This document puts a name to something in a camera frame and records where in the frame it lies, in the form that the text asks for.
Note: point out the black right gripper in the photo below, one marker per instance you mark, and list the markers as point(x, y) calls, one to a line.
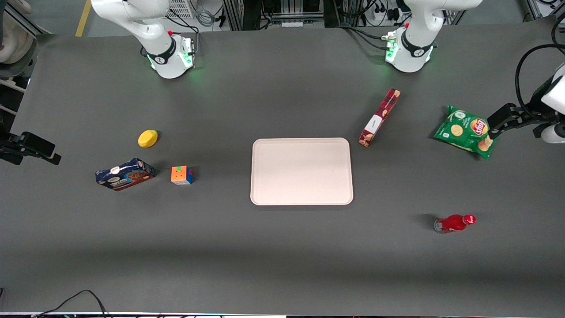
point(9, 146)

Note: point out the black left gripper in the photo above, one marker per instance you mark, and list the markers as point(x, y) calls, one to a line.
point(535, 115)

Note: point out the red cookie box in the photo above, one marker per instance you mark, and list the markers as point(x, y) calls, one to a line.
point(379, 117)

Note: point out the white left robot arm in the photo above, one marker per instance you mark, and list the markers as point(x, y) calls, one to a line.
point(410, 57)

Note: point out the blue cookie box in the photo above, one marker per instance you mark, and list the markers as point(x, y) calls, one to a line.
point(126, 175)

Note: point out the white perforated box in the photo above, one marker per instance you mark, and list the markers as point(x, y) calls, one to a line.
point(181, 8)

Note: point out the beige rectangular tray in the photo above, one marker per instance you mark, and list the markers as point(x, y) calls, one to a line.
point(302, 172)

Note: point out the green chips bag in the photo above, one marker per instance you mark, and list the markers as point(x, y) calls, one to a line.
point(463, 130)

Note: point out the yellow round sponge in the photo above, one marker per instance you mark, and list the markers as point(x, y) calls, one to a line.
point(148, 138)

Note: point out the red soda bottle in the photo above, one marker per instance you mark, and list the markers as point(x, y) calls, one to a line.
point(452, 223)

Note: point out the beige padded chair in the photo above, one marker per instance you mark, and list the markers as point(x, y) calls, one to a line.
point(15, 42)

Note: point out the colourful puzzle cube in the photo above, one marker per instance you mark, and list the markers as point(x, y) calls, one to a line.
point(181, 175)

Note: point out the white power strip with plugs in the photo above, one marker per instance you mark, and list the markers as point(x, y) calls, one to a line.
point(384, 15)

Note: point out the aluminium frame rack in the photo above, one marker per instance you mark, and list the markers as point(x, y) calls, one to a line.
point(231, 13)

